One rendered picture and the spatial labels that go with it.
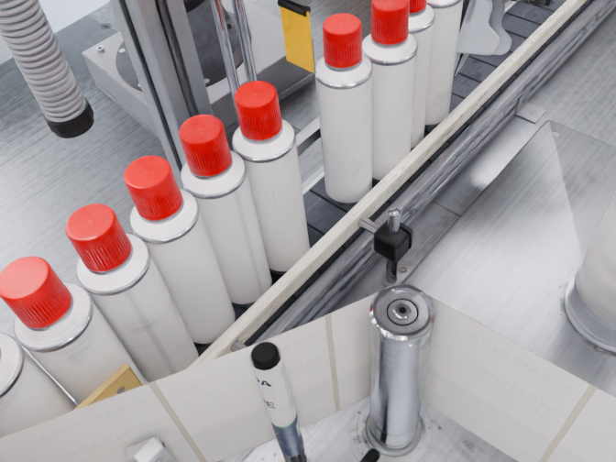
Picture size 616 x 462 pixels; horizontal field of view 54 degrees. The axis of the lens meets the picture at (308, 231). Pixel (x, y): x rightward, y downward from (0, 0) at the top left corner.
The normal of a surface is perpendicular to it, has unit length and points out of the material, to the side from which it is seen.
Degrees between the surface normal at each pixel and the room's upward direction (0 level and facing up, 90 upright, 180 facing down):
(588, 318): 90
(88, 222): 3
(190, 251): 90
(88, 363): 90
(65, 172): 0
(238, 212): 90
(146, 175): 3
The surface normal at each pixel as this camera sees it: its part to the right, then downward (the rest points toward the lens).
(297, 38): -0.65, 0.62
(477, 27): -0.62, 0.27
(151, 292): 0.87, 0.34
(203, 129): -0.12, -0.65
